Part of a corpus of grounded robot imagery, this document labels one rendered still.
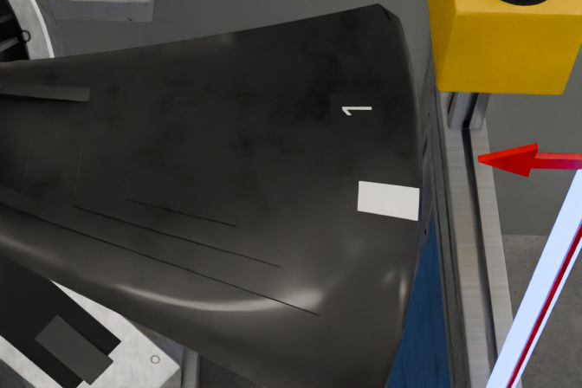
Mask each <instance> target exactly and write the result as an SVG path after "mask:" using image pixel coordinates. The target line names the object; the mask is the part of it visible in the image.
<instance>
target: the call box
mask: <svg viewBox="0 0 582 388"><path fill-rule="evenodd" d="M428 7H429V16H430V32H431V40H432V48H433V57H434V65H435V74H436V86H437V88H438V90H439V91H442V92H465V93H497V94H562V93H563V92H564V90H565V87H566V83H567V81H568V78H569V75H570V73H571V71H572V66H573V64H574V62H575V59H576V57H577V54H578V52H579V48H580V45H581V43H582V0H428Z"/></svg>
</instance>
